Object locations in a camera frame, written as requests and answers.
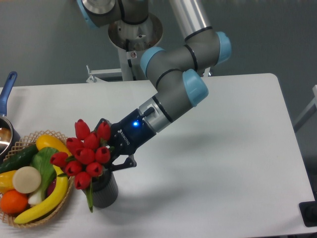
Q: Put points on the yellow banana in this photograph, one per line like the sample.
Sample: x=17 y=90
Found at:
x=49 y=203

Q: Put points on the purple red vegetable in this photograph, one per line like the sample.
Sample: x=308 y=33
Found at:
x=51 y=188

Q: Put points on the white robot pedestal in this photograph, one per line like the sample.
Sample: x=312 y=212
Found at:
x=136 y=34

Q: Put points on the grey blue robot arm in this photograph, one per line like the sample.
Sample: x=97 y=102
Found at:
x=174 y=74

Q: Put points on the round beige disc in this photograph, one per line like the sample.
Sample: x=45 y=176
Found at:
x=26 y=179

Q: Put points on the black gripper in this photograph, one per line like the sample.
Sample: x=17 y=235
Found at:
x=127 y=136

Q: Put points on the red tulip bouquet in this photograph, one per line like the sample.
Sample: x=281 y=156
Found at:
x=89 y=156

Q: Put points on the white frame at right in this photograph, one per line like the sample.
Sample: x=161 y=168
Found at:
x=307 y=112

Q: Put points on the green bok choy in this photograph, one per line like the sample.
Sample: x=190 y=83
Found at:
x=41 y=162

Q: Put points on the woven wicker basket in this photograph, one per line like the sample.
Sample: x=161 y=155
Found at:
x=25 y=142

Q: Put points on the dark grey ribbed vase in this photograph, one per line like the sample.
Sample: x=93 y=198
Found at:
x=104 y=190

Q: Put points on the black device at table edge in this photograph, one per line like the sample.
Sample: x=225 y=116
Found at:
x=309 y=213

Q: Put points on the dark green cucumber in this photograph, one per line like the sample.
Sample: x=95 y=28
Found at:
x=20 y=159

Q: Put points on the orange fruit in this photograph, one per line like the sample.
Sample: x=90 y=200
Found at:
x=14 y=202

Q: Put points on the yellow pepper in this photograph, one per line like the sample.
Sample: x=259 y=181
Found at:
x=6 y=183

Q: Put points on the blue handled saucepan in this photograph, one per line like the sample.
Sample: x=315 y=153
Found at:
x=8 y=135

